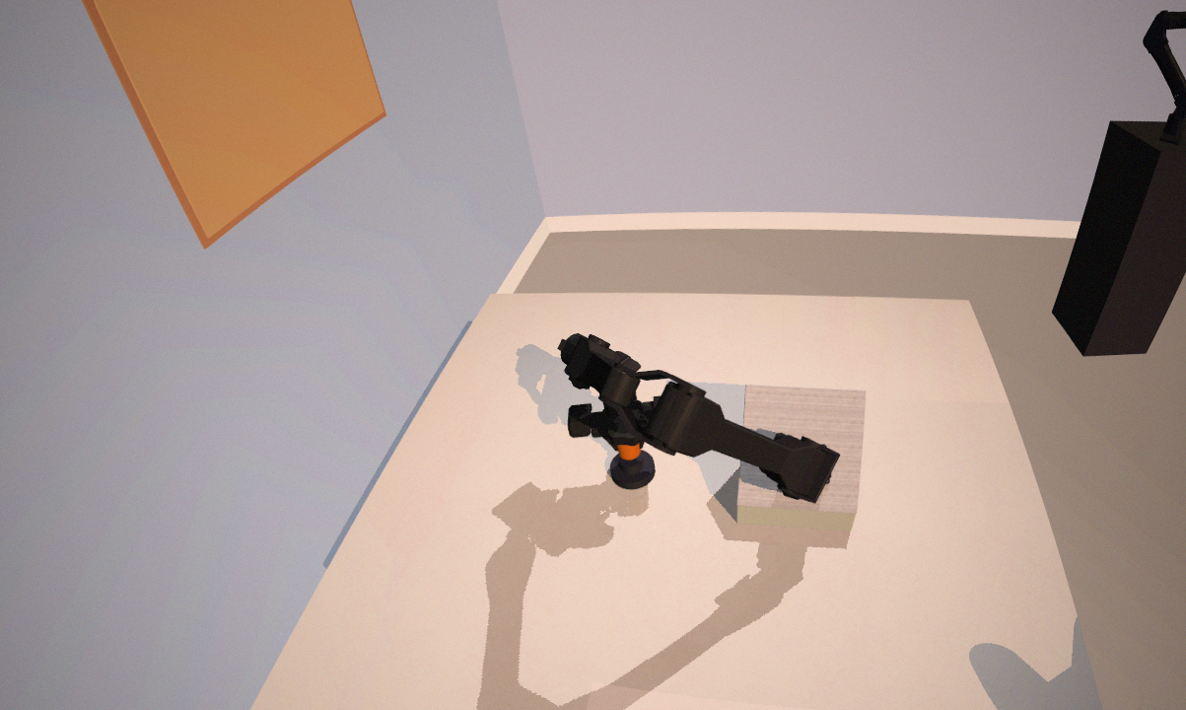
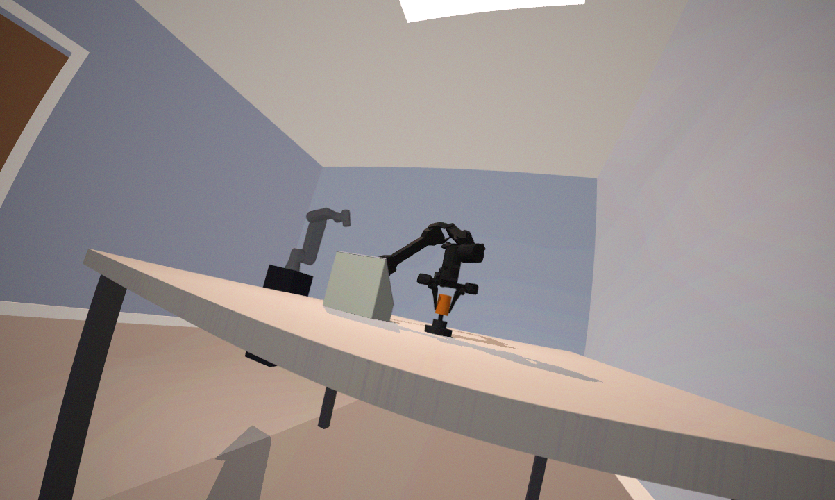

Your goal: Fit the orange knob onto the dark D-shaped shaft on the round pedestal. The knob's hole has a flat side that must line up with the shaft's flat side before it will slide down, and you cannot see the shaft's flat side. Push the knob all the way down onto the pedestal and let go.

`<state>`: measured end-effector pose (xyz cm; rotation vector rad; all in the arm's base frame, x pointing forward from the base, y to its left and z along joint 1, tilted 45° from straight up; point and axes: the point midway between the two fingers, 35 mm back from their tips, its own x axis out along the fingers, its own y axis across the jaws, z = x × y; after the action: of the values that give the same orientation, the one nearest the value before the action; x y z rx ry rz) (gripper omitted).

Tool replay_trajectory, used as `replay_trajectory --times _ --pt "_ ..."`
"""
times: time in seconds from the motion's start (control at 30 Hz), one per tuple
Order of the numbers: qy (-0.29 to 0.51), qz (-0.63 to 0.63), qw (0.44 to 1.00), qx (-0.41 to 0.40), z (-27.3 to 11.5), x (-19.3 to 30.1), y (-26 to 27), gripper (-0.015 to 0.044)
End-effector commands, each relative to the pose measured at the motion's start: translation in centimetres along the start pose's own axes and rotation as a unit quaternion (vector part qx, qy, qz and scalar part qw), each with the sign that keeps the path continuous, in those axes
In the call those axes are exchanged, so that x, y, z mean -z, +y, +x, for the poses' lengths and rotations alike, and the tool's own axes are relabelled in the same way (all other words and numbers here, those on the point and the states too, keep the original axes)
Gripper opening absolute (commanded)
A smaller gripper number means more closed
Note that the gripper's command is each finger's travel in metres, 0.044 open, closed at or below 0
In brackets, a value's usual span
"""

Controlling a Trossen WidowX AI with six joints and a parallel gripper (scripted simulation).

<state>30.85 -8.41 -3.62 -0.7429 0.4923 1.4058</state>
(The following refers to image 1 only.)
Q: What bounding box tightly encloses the orange knob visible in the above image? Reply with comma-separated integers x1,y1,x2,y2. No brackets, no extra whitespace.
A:
617,442,640,461

